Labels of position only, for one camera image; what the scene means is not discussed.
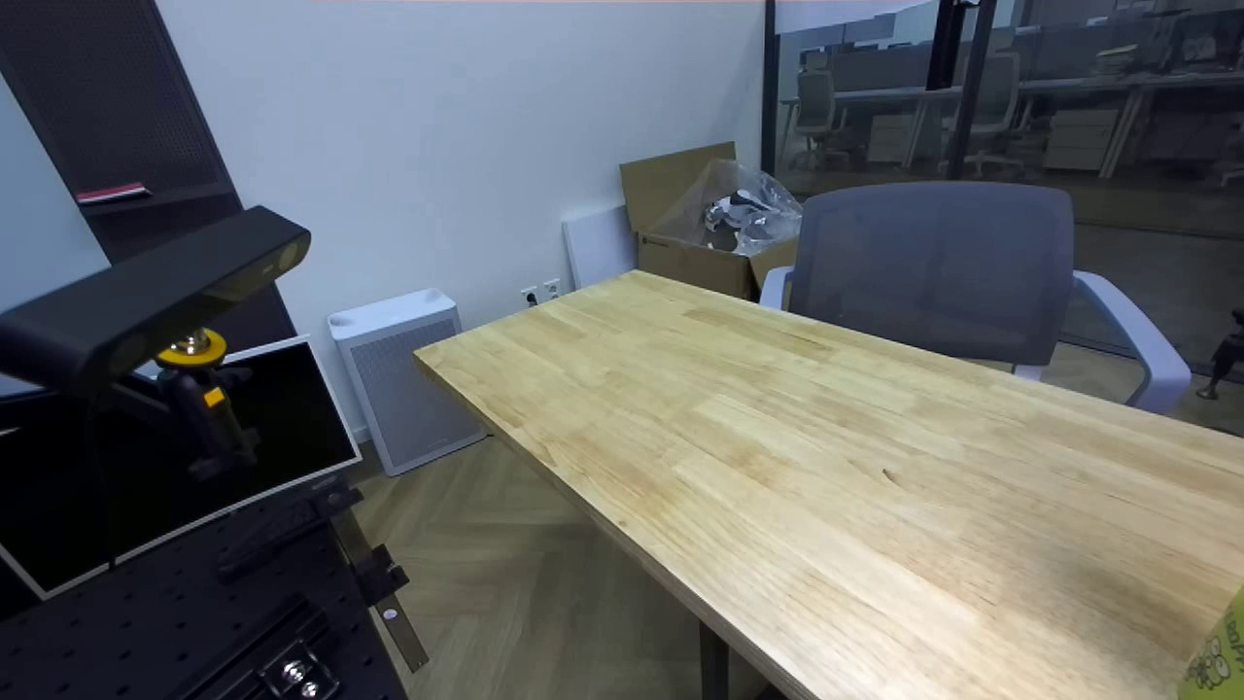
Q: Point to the grey office chair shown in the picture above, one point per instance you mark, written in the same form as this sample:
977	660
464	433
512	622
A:
968	268

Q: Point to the black monitor screen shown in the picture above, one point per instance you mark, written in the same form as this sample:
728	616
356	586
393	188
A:
83	494

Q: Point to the cardboard box with plastic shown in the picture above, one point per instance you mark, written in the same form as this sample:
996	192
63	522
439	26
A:
707	220

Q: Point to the white air purifier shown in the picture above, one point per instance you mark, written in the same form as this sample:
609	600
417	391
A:
411	414

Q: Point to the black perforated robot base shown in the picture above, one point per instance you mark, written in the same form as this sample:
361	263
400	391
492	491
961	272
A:
282	600

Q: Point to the white flat panel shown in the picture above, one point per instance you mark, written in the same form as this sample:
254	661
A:
596	244

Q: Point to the yellow black clamp mount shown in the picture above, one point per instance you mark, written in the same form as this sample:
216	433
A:
196	391

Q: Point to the black stereo camera bar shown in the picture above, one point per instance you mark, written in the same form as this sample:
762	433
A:
113	321

